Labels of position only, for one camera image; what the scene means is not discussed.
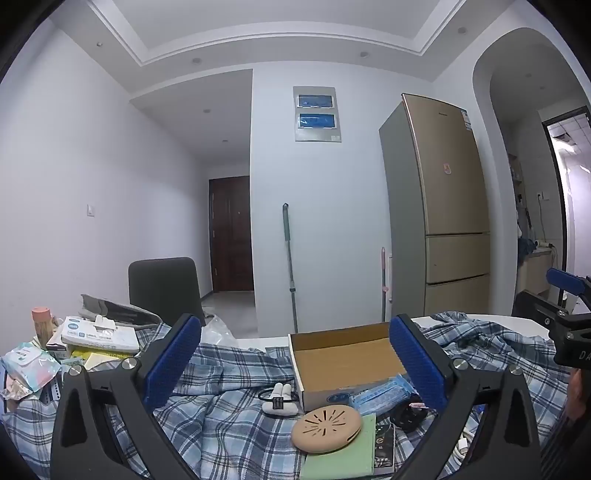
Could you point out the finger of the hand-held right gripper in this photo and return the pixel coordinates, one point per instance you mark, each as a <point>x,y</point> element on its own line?
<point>565,279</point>
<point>551,313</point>

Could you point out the gold refrigerator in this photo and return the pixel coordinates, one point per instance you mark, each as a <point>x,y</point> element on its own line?
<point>443,207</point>

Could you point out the cardboard box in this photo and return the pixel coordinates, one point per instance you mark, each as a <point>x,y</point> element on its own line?
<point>341,364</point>

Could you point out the pink lid bottle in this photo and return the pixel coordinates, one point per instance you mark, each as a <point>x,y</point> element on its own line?
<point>41,327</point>

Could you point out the kitchen counter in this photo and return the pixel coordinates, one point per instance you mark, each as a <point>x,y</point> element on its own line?
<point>535,277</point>

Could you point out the black door frame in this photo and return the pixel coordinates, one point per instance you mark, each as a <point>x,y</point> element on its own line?
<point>551,152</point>

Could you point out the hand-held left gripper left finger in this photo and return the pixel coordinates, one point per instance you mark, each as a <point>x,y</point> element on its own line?
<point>171,364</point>

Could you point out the black packet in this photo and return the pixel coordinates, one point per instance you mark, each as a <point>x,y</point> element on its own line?
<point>383,447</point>

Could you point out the clear plastic bag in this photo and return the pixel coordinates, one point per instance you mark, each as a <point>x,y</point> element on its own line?
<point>219,330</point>

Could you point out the wall electrical panel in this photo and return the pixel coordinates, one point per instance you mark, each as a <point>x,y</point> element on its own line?
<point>317,110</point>

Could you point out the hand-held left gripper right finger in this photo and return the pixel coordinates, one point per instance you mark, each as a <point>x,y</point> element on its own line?
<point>418,364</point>

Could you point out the white wet wipes pack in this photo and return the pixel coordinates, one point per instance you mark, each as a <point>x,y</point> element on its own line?
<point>92,334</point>

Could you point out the small white device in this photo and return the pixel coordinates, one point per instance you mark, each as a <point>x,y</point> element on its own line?
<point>281,408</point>

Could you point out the dark brown door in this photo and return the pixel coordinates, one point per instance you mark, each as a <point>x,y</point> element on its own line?
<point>231,230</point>

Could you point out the round beige disc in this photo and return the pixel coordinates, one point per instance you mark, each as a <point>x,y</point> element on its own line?
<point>325,429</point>

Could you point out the dark grey chair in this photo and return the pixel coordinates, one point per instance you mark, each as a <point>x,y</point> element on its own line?
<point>161,286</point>

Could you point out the blue plastic packet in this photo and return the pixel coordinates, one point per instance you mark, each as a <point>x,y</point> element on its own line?
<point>378,394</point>

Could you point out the pastel tissue packet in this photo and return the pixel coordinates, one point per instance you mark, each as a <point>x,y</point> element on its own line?
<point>27,364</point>

